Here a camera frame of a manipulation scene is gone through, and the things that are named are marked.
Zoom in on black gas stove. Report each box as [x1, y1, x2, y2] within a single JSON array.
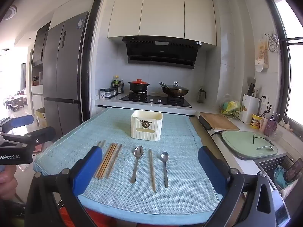
[[119, 91, 193, 108]]

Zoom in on dark tall cabinet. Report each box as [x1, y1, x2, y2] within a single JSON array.
[[32, 21, 51, 87]]

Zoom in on row of black-capped spice jars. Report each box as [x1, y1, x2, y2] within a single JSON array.
[[105, 87, 118, 98]]

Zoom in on white knife block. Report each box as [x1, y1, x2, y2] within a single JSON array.
[[239, 94, 261, 124]]

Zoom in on window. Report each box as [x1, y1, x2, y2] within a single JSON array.
[[272, 0, 303, 123]]

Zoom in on wooden cutting board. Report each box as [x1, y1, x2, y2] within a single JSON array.
[[200, 112, 240, 131]]

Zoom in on knives in block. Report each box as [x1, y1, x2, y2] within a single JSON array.
[[246, 77, 257, 97]]

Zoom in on pink bottle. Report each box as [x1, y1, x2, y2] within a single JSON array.
[[259, 117, 269, 131]]

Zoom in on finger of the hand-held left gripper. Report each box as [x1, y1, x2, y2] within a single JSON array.
[[0, 115, 34, 134], [0, 126, 56, 150]]

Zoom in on small steel spoon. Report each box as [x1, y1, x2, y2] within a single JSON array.
[[160, 152, 169, 188]]

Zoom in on dining table and chairs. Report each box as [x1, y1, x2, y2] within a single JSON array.
[[2, 94, 27, 111]]

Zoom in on purple soap dispenser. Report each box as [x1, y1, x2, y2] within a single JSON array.
[[264, 112, 281, 137]]

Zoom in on cream ribbed utensil holder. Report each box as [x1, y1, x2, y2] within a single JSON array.
[[131, 110, 163, 141]]

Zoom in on black clay pot red lid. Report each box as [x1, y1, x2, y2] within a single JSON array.
[[128, 79, 150, 93]]

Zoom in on light blue towel mat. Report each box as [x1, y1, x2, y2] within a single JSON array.
[[33, 107, 224, 226]]

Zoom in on round ceiling vent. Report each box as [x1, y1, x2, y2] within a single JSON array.
[[3, 7, 17, 20]]

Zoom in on dark wok with glass lid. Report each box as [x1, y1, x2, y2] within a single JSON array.
[[161, 82, 190, 97]]

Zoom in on large steel spoon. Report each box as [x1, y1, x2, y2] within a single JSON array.
[[130, 146, 144, 184]]

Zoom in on bundle of wooden chopsticks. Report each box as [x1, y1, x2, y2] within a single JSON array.
[[94, 141, 123, 180]]

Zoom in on green cutting board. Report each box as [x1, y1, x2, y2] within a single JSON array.
[[222, 131, 278, 158]]

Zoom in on hanging wire trivet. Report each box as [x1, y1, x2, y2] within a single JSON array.
[[265, 33, 280, 52]]

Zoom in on black range hood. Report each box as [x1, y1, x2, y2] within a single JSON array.
[[122, 36, 202, 69]]

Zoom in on garlic bulbs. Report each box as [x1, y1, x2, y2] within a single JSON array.
[[279, 118, 294, 131]]

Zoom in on person's left hand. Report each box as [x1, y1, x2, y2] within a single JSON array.
[[0, 167, 18, 201]]

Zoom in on dark glass kettle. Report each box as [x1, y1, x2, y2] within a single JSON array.
[[197, 87, 207, 104]]

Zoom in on grey refrigerator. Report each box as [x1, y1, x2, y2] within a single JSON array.
[[43, 11, 90, 136]]

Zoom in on cardboard box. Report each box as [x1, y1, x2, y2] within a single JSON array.
[[35, 107, 48, 127]]

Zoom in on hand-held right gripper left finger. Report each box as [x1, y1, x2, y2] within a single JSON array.
[[24, 145, 103, 227]]

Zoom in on yellow paper cup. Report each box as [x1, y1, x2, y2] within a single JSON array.
[[251, 113, 264, 130]]

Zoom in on black tray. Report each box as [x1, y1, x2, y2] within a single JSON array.
[[198, 114, 213, 131]]

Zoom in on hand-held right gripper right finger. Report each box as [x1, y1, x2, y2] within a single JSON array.
[[198, 146, 283, 227]]

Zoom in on yellow green plastic bag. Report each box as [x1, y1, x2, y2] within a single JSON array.
[[218, 100, 242, 119]]

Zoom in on hanging printed packet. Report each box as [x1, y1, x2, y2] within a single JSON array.
[[255, 37, 269, 72]]

